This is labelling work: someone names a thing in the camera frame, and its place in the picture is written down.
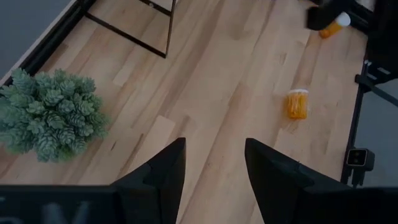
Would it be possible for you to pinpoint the wooden shelf black frame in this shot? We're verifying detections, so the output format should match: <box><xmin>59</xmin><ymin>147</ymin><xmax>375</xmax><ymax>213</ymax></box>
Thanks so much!
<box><xmin>83</xmin><ymin>0</ymin><xmax>178</xmax><ymax>59</ymax></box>

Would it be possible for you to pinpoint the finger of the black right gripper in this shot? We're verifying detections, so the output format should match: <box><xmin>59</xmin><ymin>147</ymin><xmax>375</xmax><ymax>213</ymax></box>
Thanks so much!
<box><xmin>305</xmin><ymin>4</ymin><xmax>340</xmax><ymax>31</ymax></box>

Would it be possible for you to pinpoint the black aluminium table frame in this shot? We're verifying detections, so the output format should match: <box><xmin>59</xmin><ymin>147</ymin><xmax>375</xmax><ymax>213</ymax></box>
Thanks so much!
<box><xmin>0</xmin><ymin>0</ymin><xmax>398</xmax><ymax>187</ymax></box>

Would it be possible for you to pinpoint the green artificial potted plant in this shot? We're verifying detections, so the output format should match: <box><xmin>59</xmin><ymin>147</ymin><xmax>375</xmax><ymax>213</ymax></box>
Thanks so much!
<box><xmin>0</xmin><ymin>67</ymin><xmax>111</xmax><ymax>163</ymax></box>

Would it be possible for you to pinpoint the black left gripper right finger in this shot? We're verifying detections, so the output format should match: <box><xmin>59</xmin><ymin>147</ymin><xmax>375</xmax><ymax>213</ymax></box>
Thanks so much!
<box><xmin>244</xmin><ymin>138</ymin><xmax>352</xmax><ymax>224</ymax></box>

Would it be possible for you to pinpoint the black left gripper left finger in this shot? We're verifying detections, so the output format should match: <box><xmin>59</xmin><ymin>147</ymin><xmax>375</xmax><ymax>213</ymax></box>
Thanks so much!
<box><xmin>110</xmin><ymin>138</ymin><xmax>187</xmax><ymax>224</ymax></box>

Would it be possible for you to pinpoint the small black table camera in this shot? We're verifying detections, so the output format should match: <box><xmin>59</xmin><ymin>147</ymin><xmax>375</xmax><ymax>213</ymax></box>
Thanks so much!
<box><xmin>345</xmin><ymin>148</ymin><xmax>376</xmax><ymax>187</ymax></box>

